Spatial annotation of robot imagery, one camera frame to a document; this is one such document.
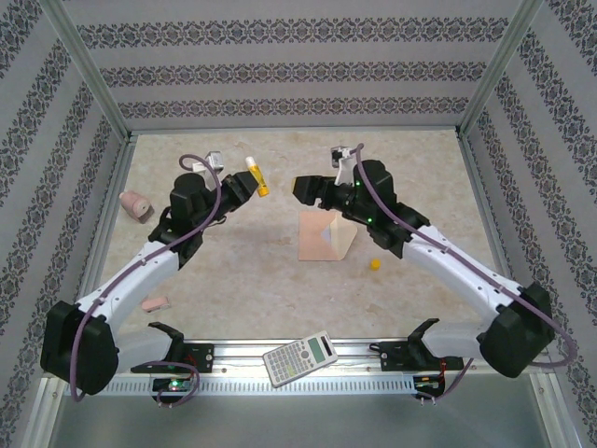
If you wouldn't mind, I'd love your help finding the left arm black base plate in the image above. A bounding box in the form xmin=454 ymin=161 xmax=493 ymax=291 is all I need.
xmin=130 ymin=343 xmax=215 ymax=374

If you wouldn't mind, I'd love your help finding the yellow glue stick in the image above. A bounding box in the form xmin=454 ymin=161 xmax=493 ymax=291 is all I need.
xmin=244 ymin=156 xmax=271 ymax=197

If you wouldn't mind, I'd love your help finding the perforated metal cable tray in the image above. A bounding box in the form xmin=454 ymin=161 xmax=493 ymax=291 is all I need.
xmin=62 ymin=376 xmax=416 ymax=396

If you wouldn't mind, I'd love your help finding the pink envelope with cream flap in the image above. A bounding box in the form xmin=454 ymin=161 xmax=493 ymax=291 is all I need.
xmin=297 ymin=210 xmax=359 ymax=262

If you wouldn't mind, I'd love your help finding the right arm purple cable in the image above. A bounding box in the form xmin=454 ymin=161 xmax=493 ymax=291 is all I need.
xmin=353 ymin=143 xmax=578 ymax=407

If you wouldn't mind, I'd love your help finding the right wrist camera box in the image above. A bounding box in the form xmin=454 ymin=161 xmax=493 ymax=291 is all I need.
xmin=329 ymin=145 xmax=356 ymax=169

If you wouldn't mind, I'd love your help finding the grey scientific calculator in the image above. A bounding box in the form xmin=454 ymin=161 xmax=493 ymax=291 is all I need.
xmin=262 ymin=329 xmax=340 ymax=388

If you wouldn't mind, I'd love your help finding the aluminium lower frame bar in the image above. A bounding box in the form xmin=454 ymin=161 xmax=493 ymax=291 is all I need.
xmin=531 ymin=372 xmax=570 ymax=448
xmin=25 ymin=377 xmax=64 ymax=448

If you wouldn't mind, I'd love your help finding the aluminium side rail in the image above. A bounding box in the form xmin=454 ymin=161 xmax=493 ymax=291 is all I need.
xmin=456 ymin=133 xmax=533 ymax=337
xmin=64 ymin=133 xmax=139 ymax=341

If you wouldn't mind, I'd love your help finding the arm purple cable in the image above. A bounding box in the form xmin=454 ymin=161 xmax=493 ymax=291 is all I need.
xmin=69 ymin=153 xmax=221 ymax=408
xmin=353 ymin=143 xmax=578 ymax=407

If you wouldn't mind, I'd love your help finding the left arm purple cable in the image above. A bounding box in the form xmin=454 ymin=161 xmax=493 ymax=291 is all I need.
xmin=69 ymin=153 xmax=221 ymax=408

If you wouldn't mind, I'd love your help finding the grey metal panel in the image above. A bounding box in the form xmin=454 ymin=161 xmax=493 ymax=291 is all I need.
xmin=46 ymin=394 xmax=556 ymax=448

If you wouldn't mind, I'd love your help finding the aluminium front rail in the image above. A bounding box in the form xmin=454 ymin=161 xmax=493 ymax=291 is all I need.
xmin=44 ymin=338 xmax=554 ymax=377

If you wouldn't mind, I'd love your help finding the aluminium frame post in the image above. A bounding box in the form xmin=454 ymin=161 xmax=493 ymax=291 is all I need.
xmin=455 ymin=0 xmax=547 ymax=139
xmin=39 ymin=0 xmax=136 ymax=144

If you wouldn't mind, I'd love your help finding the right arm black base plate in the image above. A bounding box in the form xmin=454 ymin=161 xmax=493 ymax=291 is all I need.
xmin=380 ymin=339 xmax=465 ymax=373

